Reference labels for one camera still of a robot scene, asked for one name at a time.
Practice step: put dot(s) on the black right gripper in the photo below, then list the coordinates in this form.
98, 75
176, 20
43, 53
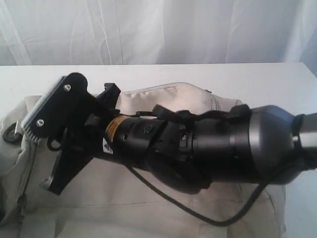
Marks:
83, 136

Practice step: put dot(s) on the cream canvas duffel bag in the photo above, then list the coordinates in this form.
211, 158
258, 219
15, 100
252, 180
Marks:
106, 201

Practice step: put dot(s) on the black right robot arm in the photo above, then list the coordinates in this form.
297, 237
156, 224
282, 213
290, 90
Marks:
187, 152

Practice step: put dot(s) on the white backdrop curtain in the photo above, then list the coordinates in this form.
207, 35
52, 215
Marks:
62, 32

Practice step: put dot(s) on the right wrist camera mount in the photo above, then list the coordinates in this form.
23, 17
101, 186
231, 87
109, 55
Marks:
51, 111

